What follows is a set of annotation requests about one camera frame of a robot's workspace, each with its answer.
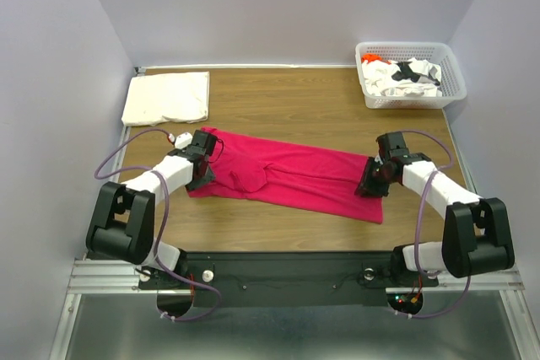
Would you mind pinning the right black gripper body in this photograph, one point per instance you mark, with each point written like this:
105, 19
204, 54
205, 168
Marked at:
374, 179

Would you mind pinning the orange garment in basket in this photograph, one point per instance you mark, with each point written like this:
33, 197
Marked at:
369, 57

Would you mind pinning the white plastic basket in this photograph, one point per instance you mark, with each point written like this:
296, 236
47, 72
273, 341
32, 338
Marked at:
452, 85

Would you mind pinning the white crumpled shirt in basket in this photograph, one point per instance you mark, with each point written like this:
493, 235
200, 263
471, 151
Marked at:
378, 81

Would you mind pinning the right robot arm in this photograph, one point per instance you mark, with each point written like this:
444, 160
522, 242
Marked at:
476, 235

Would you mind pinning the pink t-shirt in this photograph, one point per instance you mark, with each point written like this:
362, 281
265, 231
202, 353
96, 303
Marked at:
291, 175

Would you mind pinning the black white garment in basket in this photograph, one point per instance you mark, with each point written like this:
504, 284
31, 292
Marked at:
405, 72

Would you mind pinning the aluminium frame rail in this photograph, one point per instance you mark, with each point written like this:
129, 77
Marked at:
117, 277

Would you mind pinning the folded white t-shirt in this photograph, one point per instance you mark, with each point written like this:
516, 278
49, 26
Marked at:
167, 97

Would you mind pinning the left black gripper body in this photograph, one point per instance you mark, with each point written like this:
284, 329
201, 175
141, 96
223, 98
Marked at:
202, 180

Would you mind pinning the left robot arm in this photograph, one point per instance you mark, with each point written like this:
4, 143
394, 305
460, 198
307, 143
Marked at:
123, 220

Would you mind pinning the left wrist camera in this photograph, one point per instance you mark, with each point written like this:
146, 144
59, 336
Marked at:
180, 141

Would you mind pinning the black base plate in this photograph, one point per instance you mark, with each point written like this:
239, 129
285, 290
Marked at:
289, 279

